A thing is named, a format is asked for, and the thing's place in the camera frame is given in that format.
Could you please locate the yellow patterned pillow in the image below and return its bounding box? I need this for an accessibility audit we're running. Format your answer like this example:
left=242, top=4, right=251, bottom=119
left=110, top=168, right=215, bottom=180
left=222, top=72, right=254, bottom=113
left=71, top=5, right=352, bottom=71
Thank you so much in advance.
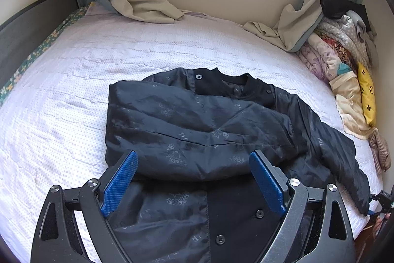
left=357, top=63, right=378, bottom=128

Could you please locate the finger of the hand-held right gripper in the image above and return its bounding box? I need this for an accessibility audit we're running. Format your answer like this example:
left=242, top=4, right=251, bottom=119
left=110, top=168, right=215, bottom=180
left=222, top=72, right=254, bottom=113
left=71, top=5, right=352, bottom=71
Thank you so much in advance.
left=369, top=191, right=394, bottom=218

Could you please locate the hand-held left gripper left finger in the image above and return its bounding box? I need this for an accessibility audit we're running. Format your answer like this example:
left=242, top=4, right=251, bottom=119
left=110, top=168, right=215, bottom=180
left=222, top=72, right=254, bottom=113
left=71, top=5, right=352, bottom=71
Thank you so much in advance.
left=31, top=150, right=138, bottom=263

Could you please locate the red leopard print cloth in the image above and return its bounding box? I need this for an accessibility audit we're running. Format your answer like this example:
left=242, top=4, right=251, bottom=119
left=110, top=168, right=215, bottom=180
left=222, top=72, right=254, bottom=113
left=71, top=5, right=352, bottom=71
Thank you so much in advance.
left=320, top=35, right=354, bottom=66

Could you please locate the cream cloth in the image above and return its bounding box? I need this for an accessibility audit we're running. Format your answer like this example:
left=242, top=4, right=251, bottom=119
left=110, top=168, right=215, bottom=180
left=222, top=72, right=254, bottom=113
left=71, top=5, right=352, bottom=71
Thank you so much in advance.
left=329, top=70, right=374, bottom=140

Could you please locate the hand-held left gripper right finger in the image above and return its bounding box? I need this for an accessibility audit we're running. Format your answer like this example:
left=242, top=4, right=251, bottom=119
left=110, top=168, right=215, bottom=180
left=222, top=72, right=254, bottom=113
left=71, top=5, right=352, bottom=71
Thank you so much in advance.
left=249, top=150, right=356, bottom=263

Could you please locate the white dotted bedspread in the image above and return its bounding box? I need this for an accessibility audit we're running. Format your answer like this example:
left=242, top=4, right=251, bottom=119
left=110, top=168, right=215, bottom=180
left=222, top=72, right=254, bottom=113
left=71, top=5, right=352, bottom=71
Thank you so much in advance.
left=0, top=1, right=384, bottom=263

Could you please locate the floral bed sheet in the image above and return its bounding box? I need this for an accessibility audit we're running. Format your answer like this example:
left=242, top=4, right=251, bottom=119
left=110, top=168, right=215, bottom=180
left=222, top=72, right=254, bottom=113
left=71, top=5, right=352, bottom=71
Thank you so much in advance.
left=0, top=2, right=93, bottom=103

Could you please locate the black cloth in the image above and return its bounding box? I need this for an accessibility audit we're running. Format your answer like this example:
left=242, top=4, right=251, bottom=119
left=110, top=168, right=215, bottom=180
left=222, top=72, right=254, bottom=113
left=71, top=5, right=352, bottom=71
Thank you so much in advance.
left=320, top=0, right=370, bottom=31

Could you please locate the purple floral quilt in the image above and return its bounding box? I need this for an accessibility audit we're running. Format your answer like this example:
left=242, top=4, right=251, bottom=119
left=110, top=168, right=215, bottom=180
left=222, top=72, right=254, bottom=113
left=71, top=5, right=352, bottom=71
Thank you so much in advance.
left=297, top=32, right=348, bottom=82

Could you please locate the brown knit cloth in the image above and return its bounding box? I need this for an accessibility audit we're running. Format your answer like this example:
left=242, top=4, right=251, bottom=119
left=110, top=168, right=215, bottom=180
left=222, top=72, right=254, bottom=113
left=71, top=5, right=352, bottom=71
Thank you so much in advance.
left=368, top=129, right=391, bottom=175

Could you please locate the black padded jacket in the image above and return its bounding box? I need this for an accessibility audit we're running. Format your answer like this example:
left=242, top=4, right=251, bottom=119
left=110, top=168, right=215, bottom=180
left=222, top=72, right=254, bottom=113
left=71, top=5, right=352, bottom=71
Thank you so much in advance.
left=105, top=67, right=371, bottom=263

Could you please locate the grey dotted quilt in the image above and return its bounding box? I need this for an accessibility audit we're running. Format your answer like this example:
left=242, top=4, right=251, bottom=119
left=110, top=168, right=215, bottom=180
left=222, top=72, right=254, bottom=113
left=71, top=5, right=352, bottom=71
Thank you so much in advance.
left=317, top=12, right=379, bottom=66

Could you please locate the dark grey bed headboard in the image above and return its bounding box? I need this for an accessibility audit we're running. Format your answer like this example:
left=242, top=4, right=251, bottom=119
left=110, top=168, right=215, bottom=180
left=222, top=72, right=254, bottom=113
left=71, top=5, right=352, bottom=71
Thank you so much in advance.
left=0, top=0, right=77, bottom=88

